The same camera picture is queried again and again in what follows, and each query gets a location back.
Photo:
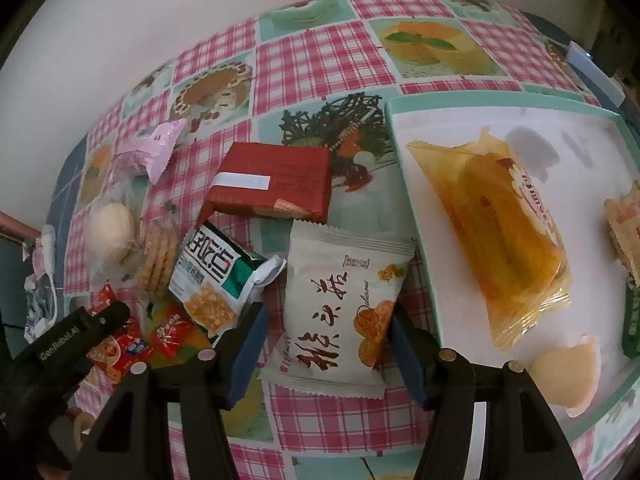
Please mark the black charger adapter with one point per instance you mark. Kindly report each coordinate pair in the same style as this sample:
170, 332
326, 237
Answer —
605, 50

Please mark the white plug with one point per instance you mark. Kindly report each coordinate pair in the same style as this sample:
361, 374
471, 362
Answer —
47, 245

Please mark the clear bag with white bun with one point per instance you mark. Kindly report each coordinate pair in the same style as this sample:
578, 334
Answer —
110, 232

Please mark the white packet with orange print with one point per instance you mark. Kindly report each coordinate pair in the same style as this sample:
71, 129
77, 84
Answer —
330, 310

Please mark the teal shallow cardboard box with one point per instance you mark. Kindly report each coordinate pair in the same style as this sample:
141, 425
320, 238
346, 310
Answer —
440, 135

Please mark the brown wooden rail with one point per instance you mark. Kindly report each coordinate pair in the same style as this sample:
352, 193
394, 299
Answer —
15, 225

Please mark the small red snack packet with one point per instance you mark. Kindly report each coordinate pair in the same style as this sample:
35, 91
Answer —
125, 355
170, 335
102, 300

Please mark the dark green biscuit packet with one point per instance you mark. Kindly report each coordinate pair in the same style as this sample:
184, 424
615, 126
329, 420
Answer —
632, 320

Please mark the yellow transparent cake packet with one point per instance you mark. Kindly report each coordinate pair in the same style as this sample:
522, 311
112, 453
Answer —
500, 240

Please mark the orange and white roll packet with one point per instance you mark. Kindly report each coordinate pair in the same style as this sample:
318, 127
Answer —
625, 225

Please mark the green and white cracker packet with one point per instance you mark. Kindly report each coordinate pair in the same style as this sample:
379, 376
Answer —
210, 270

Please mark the pale jelly cup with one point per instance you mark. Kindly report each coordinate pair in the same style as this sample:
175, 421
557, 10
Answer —
567, 375

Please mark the white power strip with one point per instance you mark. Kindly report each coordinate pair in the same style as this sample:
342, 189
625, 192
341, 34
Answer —
580, 55

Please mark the red wafer packet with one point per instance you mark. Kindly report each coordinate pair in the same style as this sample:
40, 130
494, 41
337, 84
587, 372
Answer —
280, 170

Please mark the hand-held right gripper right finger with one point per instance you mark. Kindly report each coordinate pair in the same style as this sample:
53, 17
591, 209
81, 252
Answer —
410, 360

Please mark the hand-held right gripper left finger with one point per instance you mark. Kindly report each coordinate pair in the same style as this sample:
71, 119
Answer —
247, 355

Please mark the person's left hand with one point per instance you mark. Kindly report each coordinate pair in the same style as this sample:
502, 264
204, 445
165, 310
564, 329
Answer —
76, 430

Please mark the pink snack packet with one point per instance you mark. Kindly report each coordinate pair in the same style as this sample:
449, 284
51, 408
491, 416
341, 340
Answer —
150, 147

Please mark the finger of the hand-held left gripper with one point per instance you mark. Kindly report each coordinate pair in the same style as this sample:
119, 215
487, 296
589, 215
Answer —
110, 317

